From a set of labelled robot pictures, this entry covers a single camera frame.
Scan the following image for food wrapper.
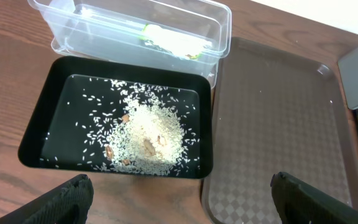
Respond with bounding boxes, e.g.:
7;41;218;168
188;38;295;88
140;24;213;60

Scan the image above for black waste tray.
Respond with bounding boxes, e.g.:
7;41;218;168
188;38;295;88
18;57;213;179

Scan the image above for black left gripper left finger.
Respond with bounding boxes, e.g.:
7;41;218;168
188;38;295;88
0;174;94;224

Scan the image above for rice leftovers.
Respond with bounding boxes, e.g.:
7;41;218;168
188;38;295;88
39;75;201;177

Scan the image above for clear plastic waste bin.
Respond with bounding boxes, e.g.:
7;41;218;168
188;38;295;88
28;0;232;86

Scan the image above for dark brown serving tray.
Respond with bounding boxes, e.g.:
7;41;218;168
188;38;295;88
201;37;358;223

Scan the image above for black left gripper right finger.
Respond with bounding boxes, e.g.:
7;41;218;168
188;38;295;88
270;172;358;224

